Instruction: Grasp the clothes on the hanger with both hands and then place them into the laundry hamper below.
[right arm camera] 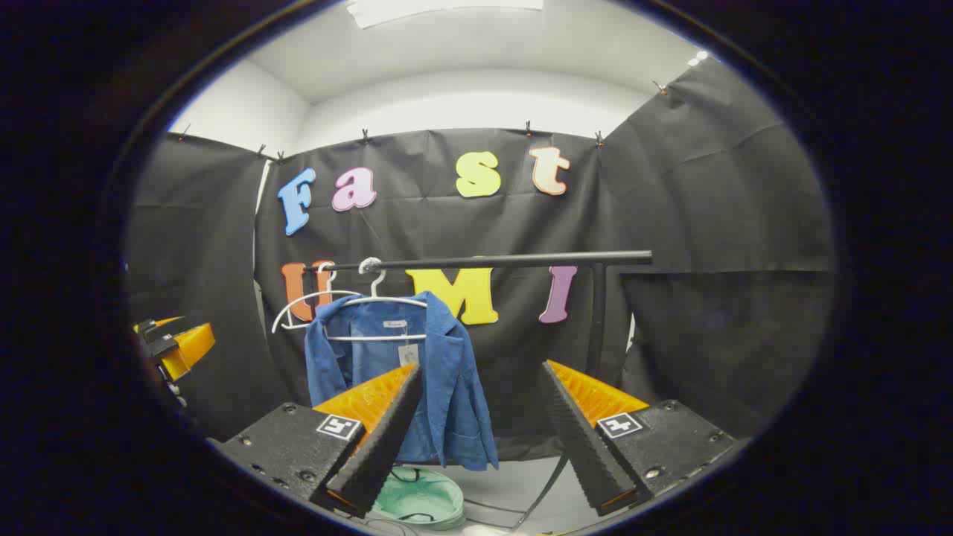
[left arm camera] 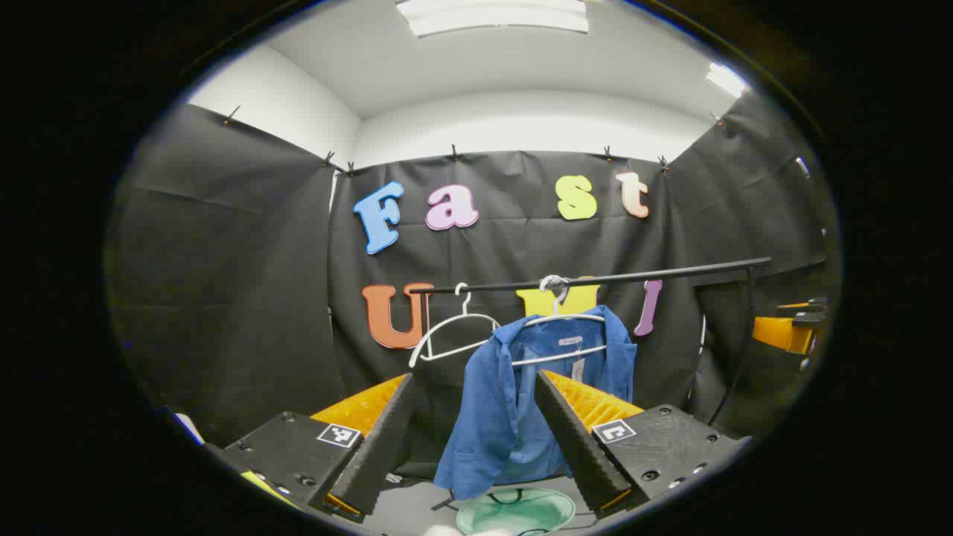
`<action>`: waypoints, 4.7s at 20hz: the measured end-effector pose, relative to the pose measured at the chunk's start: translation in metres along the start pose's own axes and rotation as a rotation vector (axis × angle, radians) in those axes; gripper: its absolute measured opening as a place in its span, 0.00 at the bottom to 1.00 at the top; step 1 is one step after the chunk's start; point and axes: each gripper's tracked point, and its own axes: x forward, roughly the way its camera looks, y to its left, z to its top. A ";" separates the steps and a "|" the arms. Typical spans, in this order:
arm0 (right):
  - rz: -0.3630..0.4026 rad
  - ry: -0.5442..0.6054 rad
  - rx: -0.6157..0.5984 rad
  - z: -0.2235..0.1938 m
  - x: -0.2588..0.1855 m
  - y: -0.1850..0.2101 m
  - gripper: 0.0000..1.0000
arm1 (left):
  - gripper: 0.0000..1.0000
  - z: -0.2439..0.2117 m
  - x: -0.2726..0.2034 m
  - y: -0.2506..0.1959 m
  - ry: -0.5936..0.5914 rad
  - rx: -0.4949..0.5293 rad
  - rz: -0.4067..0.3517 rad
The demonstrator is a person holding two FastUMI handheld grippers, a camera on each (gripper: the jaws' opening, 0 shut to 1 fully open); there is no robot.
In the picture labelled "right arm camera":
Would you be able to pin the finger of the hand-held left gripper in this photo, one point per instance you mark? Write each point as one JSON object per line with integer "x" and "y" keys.
{"x": 190, "y": 346}
{"x": 160, "y": 323}

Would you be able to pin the white clothes hanger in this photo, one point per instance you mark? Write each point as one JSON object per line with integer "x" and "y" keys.
{"x": 298, "y": 301}
{"x": 372, "y": 300}

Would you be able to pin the blue jacket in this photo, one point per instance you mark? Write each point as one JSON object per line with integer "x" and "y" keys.
{"x": 447, "y": 372}

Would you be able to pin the black backdrop cloth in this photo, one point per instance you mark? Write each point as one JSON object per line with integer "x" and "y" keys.
{"x": 670, "y": 208}

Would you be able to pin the green laundry hamper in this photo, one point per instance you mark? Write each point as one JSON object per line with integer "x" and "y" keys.
{"x": 421, "y": 495}

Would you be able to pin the black metal clothes rack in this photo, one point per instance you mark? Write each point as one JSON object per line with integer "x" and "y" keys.
{"x": 521, "y": 260}

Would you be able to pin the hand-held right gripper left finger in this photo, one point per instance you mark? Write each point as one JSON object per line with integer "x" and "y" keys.
{"x": 383, "y": 447}

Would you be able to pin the row of small backdrop clips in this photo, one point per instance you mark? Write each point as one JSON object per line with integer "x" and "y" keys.
{"x": 365, "y": 135}

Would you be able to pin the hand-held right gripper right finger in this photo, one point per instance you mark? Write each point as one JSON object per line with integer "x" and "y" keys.
{"x": 584, "y": 447}

